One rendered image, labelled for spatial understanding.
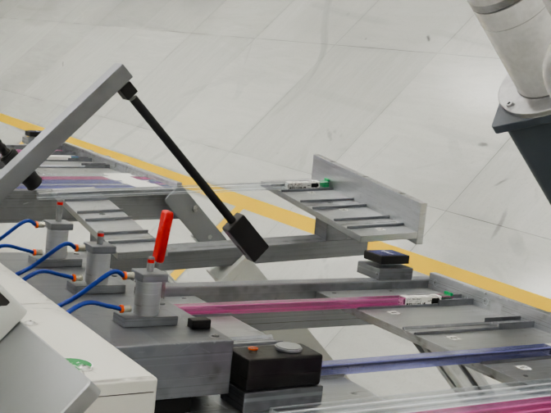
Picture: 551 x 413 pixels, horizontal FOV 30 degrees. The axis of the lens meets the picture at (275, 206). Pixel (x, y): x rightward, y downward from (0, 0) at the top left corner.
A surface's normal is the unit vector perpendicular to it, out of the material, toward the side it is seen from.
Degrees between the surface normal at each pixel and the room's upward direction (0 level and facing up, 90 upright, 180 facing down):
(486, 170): 0
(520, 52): 90
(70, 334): 46
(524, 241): 0
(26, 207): 90
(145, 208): 90
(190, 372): 90
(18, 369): 0
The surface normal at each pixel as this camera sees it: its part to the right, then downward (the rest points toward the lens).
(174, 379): 0.53, 0.18
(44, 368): -0.53, -0.69
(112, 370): 0.11, -0.98
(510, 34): -0.36, 0.71
